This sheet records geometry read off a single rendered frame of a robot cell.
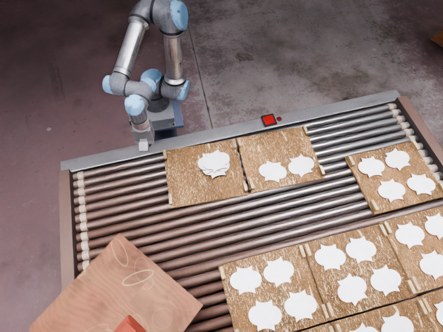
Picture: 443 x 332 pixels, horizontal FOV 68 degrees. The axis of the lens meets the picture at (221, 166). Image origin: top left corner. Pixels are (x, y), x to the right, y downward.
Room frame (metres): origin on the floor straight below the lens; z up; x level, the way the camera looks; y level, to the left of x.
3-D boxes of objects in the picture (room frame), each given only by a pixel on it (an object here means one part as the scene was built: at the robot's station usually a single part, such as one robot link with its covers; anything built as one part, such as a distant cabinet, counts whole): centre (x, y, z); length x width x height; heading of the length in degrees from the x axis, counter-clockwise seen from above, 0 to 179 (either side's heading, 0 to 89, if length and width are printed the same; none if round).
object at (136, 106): (0.87, 0.36, 1.42); 0.09 x 0.08 x 0.11; 165
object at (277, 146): (0.92, -0.32, 0.93); 0.41 x 0.35 x 0.02; 102
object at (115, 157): (1.13, -0.12, 0.89); 2.08 x 0.09 x 0.06; 105
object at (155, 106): (1.29, 0.39, 1.01); 0.15 x 0.15 x 0.10
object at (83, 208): (0.87, -0.18, 0.90); 1.95 x 0.05 x 0.05; 105
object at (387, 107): (1.06, -0.13, 0.90); 1.95 x 0.05 x 0.05; 105
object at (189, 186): (0.83, 0.09, 0.93); 0.41 x 0.35 x 0.02; 101
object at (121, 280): (0.11, 0.43, 1.03); 0.50 x 0.50 x 0.02; 52
